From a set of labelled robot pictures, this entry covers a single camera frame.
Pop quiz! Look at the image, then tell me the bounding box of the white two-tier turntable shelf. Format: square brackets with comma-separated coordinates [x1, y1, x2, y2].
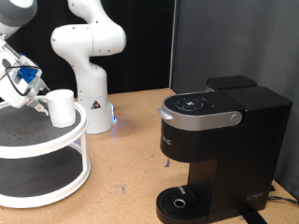
[0, 94, 92, 209]

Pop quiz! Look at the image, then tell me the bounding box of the black tape strip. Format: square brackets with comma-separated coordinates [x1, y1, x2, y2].
[241, 211, 269, 224]

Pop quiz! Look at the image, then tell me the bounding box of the black curtain backdrop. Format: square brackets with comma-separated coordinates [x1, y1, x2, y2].
[6, 0, 176, 103]

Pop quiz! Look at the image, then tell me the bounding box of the silver coffee machine handle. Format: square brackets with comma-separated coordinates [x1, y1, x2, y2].
[157, 105, 244, 132]

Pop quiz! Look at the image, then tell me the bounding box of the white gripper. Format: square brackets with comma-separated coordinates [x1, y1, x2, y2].
[0, 66, 51, 117]

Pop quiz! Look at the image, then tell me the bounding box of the white mug green taped handle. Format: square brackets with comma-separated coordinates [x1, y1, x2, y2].
[37, 89, 78, 129]

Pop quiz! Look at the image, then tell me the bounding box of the black Keurig coffee machine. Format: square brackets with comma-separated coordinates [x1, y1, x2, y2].
[155, 75, 293, 224]

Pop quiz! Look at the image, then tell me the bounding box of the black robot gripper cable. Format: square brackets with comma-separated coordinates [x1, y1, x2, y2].
[0, 64, 42, 98]

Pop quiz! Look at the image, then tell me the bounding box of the clear water reservoir black lid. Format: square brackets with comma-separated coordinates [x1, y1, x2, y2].
[205, 75, 258, 92]

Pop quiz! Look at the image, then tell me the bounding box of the black power cable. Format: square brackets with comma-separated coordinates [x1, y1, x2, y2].
[266, 195, 299, 207]

